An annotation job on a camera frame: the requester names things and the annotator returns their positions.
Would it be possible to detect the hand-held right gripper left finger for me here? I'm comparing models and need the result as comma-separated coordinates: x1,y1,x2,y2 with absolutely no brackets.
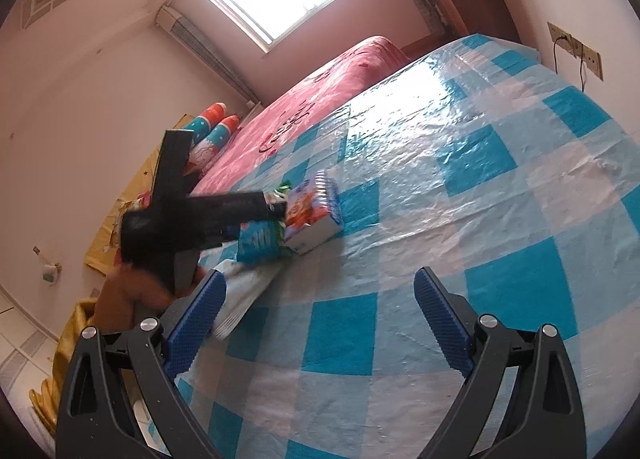
55,269,228,459

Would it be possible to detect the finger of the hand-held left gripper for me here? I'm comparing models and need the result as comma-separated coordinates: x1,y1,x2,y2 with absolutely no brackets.
199,224,247,252
247,190,289,220

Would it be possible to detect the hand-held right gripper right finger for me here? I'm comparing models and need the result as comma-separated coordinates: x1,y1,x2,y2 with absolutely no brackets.
414,266,588,459

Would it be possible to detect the green wrapper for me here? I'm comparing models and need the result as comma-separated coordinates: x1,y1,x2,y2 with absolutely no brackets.
276,180,297,256

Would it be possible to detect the teal blue packet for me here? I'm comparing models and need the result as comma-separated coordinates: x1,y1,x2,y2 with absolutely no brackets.
236,220,287,266

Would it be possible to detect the orange white snack pack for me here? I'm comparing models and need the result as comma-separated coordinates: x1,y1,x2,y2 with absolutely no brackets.
282,170,346,255

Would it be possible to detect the white feather-print wipes packet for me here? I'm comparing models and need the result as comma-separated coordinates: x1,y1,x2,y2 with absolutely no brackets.
212,259,282,341

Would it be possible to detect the person's left hand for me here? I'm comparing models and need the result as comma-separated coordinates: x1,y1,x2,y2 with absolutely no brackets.
95,261,208,327

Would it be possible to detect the cartoon print bolster pillow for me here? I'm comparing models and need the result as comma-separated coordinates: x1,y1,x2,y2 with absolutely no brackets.
187,115,241,175
182,103,226,141

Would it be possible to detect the bed with pink sheet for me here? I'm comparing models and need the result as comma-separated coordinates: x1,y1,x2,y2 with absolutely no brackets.
192,35,411,195

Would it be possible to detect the blue white checkered tablecloth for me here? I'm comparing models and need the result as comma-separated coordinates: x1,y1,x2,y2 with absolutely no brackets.
175,34,640,459

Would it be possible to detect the small white wall fixture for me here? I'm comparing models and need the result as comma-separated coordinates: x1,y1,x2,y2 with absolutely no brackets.
32,245,63,286

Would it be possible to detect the black power cable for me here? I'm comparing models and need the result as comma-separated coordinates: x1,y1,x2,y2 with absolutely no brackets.
552,36,590,91

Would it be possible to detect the wall socket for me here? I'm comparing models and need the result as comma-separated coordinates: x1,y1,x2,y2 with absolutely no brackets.
581,46,605,83
547,22,575,54

